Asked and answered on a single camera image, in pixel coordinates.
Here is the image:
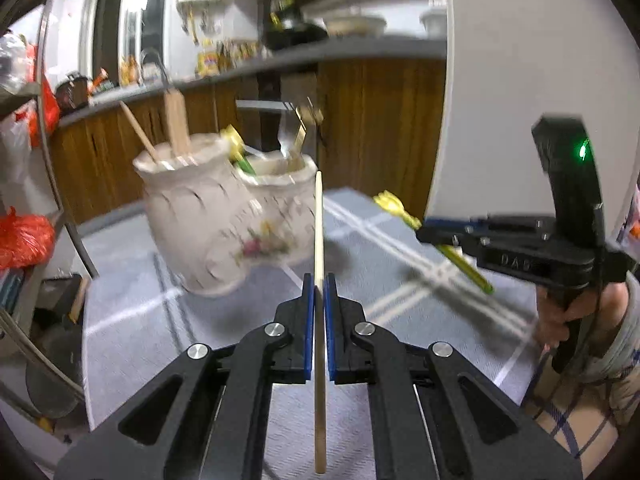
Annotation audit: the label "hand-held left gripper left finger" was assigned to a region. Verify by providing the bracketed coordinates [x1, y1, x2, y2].
[55, 272, 317, 480]

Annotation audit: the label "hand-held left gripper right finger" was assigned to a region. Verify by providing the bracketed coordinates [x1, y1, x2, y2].
[324, 273, 584, 480]

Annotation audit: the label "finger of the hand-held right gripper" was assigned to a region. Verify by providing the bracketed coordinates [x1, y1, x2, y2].
[416, 216, 484, 249]

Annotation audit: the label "yellow green plastic fork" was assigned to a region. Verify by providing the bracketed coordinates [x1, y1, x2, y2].
[373, 190, 495, 295]
[220, 126, 259, 177]

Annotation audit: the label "wooden chopstick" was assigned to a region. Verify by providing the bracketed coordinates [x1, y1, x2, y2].
[119, 101, 161, 164]
[313, 170, 327, 475]

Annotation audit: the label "cream floral ceramic utensil vase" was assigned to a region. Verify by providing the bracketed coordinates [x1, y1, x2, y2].
[236, 154, 320, 269]

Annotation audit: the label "gold metal fork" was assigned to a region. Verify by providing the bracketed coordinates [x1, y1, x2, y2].
[287, 97, 325, 162]

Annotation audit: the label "silver metal spoon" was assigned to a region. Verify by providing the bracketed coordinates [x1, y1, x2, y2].
[276, 110, 300, 157]

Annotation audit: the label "wooden spatula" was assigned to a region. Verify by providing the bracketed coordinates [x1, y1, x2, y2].
[163, 87, 194, 157]

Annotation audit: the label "person's right hand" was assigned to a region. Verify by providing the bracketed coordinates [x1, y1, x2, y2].
[536, 280, 632, 361]

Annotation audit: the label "wooden base cabinets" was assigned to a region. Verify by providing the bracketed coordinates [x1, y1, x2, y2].
[50, 57, 449, 227]

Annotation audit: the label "grey striped floor mat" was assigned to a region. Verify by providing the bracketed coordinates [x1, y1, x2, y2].
[82, 187, 542, 480]

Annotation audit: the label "person's plaid clothing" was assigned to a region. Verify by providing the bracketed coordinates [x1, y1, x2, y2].
[520, 372, 628, 477]

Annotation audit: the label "white panel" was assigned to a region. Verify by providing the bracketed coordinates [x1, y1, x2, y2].
[424, 0, 640, 242]

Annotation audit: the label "grey kitchen countertop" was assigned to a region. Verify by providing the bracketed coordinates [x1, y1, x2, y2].
[57, 35, 449, 129]

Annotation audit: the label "steel built-in drawers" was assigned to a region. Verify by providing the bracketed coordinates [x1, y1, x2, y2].
[235, 72, 322, 161]

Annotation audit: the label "white bowl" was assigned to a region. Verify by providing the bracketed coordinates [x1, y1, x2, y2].
[322, 15, 389, 37]

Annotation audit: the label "black wok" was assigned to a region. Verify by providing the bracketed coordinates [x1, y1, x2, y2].
[262, 20, 329, 52]

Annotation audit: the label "dark box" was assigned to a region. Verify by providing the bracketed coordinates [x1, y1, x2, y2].
[37, 274, 92, 327]

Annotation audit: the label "spice rack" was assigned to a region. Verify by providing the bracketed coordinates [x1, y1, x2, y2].
[220, 40, 262, 69]

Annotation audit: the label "crumpled red plastic bag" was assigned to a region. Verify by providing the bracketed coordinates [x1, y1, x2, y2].
[0, 207, 57, 272]

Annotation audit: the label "chrome sink faucet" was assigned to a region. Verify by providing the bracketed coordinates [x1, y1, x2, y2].
[140, 49, 172, 84]

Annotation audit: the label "yellow bottles by sink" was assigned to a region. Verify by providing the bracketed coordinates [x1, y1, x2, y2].
[119, 55, 142, 87]

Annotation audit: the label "dark pressure cooker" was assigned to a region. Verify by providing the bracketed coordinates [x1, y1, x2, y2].
[54, 72, 92, 112]

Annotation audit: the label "metal shelf rack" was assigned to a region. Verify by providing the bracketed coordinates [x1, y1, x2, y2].
[0, 0, 99, 431]

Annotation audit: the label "white plastic bag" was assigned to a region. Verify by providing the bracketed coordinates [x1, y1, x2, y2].
[0, 115, 32, 187]

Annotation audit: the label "hanging red plastic bag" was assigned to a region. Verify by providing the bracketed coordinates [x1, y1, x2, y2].
[25, 45, 62, 149]

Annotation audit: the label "kitchen window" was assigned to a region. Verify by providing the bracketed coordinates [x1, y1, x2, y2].
[90, 0, 172, 87]

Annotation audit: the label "clear plastic bag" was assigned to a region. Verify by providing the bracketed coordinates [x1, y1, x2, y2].
[0, 32, 32, 97]

